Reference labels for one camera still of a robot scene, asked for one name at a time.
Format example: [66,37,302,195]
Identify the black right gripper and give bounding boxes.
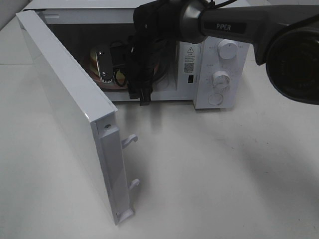
[126,1,184,106]

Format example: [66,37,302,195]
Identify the pink round plate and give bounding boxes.
[83,48,161,90]

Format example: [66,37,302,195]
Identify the white microwave door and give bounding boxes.
[16,10,139,224]

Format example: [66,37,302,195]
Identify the round white door-release button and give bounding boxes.
[208,94,223,106]

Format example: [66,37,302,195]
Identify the toast sandwich with lettuce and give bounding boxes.
[89,45,127,90]

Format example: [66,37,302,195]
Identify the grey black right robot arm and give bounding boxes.
[126,0,319,105]

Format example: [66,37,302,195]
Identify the lower white timer knob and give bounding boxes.
[212,70,231,89]

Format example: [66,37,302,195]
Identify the upper white power knob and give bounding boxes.
[218,39,238,60]

